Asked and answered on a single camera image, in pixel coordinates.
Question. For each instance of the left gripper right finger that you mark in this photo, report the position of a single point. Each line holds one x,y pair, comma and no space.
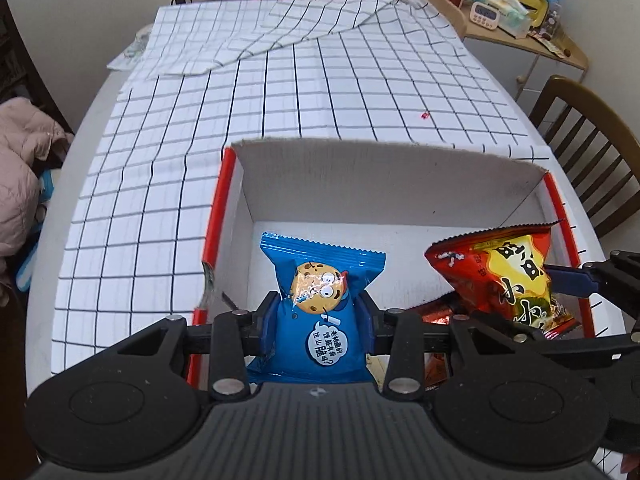
398,334

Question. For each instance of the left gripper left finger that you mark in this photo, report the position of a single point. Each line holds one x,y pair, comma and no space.
236,335

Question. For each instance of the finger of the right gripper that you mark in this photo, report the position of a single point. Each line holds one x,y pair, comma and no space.
491,328
571,282

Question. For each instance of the red yellow chip bag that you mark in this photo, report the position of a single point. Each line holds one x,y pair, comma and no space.
501,271

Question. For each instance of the blue cookie snack packet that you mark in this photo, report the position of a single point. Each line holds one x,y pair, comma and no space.
312,333

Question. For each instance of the copper foil snack bag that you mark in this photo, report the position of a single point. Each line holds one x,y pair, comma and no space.
435,315

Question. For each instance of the brown wooden chair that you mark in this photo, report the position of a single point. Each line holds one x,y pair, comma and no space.
595,148

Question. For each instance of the red white cardboard box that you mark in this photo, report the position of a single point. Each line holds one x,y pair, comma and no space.
387,197

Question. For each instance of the blue white striped bag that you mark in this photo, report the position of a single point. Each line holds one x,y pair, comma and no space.
27,255

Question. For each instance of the green tissue box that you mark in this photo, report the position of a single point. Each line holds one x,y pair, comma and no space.
513,17

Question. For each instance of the yellow black box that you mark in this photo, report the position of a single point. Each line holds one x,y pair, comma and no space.
537,10

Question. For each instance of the white digital timer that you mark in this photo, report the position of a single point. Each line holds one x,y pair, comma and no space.
484,15

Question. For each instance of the white checkered tablecloth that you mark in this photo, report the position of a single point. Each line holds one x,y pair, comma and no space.
129,397

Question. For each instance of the pink padded jacket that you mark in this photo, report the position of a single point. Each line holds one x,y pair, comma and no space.
27,135

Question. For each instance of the papers on table edge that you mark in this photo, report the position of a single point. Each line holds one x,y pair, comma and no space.
128,58

